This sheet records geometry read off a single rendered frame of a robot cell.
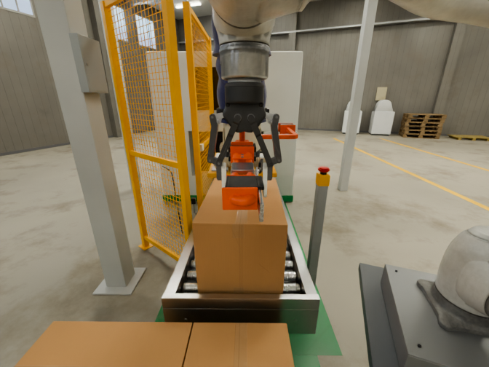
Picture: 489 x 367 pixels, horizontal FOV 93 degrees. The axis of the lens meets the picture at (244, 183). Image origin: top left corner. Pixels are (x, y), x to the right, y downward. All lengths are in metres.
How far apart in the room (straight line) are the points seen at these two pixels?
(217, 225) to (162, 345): 0.50
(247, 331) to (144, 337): 0.41
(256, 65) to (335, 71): 11.70
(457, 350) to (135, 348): 1.02
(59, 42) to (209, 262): 1.45
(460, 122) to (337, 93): 4.92
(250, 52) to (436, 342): 0.84
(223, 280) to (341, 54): 11.61
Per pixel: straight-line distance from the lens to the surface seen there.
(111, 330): 1.25
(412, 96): 12.40
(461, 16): 0.60
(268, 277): 1.14
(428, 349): 0.87
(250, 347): 1.09
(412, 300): 0.98
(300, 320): 1.26
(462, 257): 0.87
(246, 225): 0.98
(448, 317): 0.95
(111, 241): 2.03
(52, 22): 1.85
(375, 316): 1.00
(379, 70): 12.21
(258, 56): 0.45
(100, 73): 1.84
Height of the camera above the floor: 1.43
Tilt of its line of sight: 20 degrees down
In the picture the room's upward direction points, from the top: straight up
